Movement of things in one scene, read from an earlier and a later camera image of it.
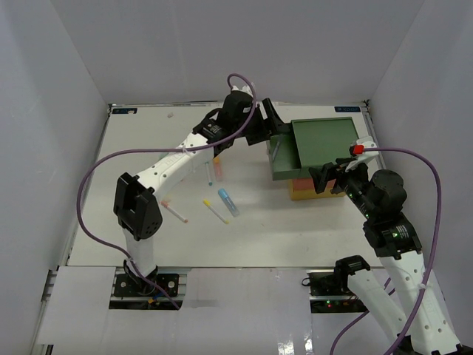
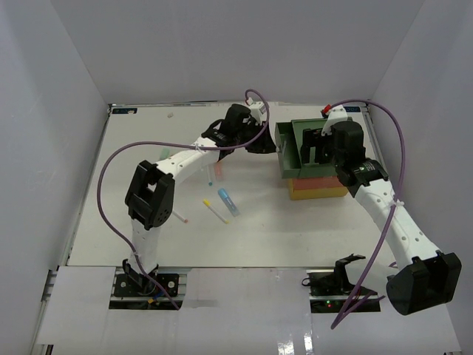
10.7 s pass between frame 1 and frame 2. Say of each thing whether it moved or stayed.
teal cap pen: stayed
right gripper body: moved
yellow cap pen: stayed
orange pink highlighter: stayed
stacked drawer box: stayed
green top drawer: moved
